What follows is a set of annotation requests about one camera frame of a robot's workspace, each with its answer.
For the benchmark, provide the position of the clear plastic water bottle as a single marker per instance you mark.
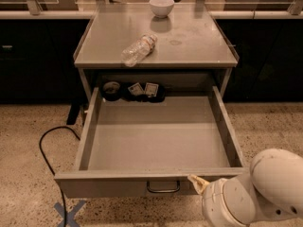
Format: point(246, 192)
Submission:
point(139, 50)

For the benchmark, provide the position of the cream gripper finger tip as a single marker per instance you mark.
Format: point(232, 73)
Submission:
point(199, 183)

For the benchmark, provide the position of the grey metal cabinet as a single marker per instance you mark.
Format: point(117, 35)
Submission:
point(188, 38)

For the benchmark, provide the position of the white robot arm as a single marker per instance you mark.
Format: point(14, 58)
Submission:
point(272, 190)

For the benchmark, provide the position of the dark low counter cabinet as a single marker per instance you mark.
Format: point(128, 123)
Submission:
point(37, 61)

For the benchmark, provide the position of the grey top drawer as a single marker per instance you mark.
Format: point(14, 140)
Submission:
point(125, 144)

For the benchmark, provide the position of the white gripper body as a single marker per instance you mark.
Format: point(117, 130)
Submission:
point(212, 202)

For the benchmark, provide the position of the black tape roll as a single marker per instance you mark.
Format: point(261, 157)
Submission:
point(111, 91)

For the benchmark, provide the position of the white ceramic bowl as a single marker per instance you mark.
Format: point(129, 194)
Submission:
point(161, 8)

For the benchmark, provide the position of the blue tape cross mark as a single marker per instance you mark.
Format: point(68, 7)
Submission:
point(68, 217)

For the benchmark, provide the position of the black top drawer handle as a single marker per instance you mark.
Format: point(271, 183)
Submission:
point(163, 187)

